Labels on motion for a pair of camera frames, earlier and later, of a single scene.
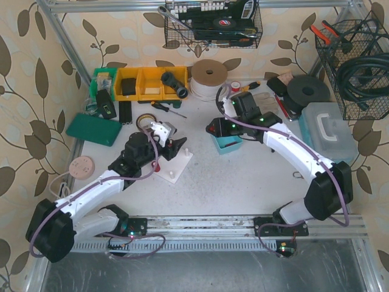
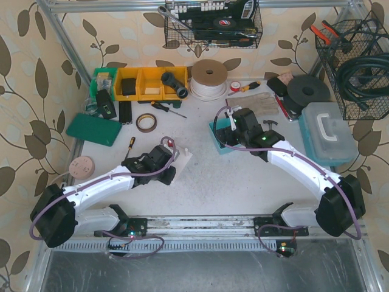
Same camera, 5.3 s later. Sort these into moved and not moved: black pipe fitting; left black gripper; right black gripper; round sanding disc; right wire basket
Moved: right black gripper; left black gripper
Not moved: black pipe fitting; round sanding disc; right wire basket
